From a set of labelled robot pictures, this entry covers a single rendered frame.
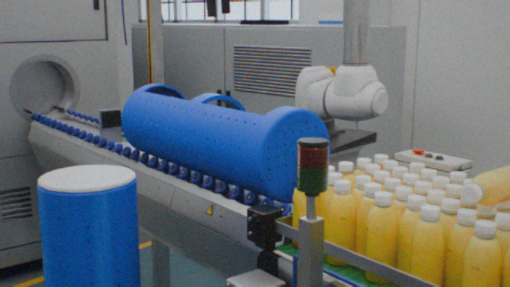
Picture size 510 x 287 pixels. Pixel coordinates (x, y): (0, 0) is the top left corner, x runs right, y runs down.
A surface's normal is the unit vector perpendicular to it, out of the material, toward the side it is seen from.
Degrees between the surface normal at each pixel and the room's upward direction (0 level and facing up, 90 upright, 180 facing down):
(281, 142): 90
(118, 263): 90
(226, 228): 70
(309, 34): 90
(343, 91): 88
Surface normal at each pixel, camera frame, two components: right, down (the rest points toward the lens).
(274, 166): 0.62, 0.16
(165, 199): -0.74, -0.21
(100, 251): 0.42, 0.18
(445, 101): -0.69, 0.15
